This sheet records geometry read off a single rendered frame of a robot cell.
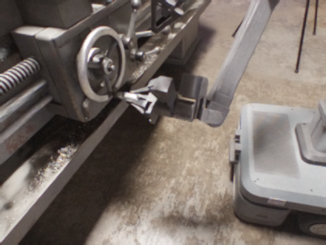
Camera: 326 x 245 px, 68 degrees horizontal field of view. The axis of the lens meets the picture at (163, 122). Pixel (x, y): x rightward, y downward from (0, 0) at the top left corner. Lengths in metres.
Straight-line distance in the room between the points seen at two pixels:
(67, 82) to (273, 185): 0.76
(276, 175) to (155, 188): 0.55
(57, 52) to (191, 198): 0.84
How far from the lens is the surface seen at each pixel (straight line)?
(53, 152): 0.92
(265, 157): 1.04
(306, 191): 1.00
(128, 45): 0.85
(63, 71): 0.69
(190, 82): 0.63
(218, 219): 1.14
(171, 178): 1.23
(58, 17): 0.68
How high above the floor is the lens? 1.03
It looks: 43 degrees down
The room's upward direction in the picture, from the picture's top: 4 degrees counter-clockwise
